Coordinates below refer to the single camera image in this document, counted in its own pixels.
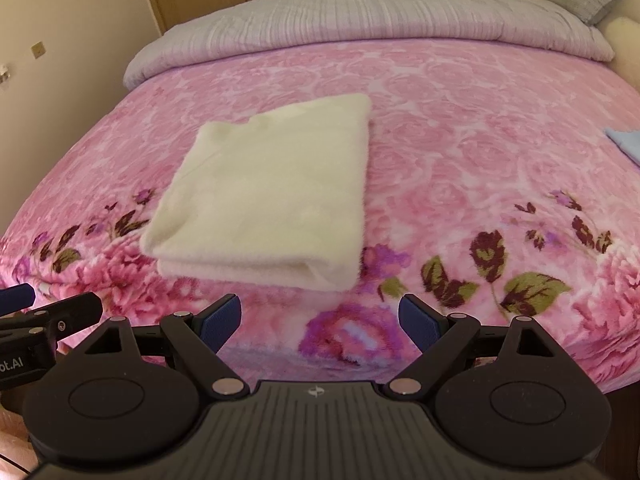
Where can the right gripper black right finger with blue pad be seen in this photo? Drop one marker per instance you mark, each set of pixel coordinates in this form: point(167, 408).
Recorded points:
point(449, 346)

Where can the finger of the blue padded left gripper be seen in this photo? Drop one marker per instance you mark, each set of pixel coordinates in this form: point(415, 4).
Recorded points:
point(16, 298)

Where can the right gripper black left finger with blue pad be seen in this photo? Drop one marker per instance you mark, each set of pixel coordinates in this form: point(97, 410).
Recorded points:
point(175, 359)

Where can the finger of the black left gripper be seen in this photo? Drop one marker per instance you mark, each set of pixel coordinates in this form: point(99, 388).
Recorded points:
point(64, 317)

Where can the cream knitted sweater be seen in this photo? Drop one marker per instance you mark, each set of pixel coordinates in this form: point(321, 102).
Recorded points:
point(277, 200)

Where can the pink rose pattern blanket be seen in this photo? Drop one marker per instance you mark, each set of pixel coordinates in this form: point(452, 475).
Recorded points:
point(492, 190)

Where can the light blue folded cloth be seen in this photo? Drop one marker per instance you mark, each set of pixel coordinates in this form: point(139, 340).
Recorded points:
point(627, 141)

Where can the grey white ribbed duvet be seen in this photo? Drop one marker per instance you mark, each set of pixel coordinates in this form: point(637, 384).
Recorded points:
point(266, 25)

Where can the beige wall socket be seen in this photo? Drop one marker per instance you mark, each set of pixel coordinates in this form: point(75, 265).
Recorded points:
point(38, 50)

